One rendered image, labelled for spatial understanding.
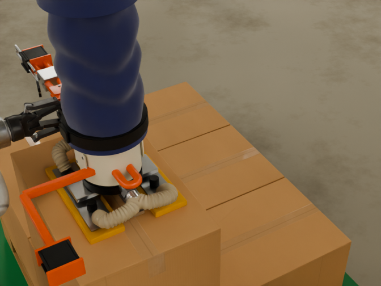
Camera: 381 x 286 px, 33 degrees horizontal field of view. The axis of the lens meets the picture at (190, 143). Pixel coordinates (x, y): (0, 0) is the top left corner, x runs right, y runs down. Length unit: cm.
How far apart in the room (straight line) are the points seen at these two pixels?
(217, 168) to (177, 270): 93
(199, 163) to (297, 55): 194
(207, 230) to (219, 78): 250
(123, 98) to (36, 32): 325
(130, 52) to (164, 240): 50
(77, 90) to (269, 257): 103
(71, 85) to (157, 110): 139
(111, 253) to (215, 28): 319
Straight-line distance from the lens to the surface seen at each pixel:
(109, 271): 165
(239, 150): 270
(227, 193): 250
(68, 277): 150
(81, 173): 171
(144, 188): 182
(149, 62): 431
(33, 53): 225
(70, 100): 160
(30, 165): 200
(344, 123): 384
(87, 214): 176
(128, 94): 158
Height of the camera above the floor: 226
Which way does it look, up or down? 39 degrees down
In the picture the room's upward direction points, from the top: 1 degrees counter-clockwise
